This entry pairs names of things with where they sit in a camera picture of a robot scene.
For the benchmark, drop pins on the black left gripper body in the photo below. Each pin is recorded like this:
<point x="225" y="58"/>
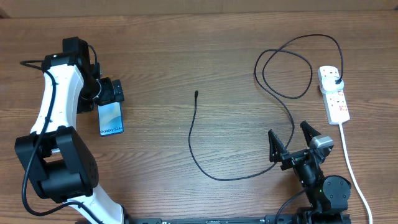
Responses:
<point x="107" y="95"/>

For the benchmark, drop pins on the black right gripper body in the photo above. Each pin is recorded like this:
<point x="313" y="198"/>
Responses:
<point x="291" y="158"/>

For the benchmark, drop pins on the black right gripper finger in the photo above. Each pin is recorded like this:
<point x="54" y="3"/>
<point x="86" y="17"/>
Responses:
<point x="277" y="149"/>
<point x="308" y="132"/>

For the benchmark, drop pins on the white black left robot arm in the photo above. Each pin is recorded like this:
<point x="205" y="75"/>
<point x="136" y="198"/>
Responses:
<point x="57" y="163"/>

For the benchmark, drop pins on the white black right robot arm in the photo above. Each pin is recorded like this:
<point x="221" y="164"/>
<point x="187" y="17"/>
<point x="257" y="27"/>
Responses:
<point x="328" y="195"/>

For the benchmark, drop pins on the white charger plug adapter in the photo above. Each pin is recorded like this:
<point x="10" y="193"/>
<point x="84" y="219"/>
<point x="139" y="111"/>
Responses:
<point x="330" y="85"/>

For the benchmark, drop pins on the white power strip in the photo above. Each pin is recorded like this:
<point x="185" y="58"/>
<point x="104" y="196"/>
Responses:
<point x="335" y="103"/>

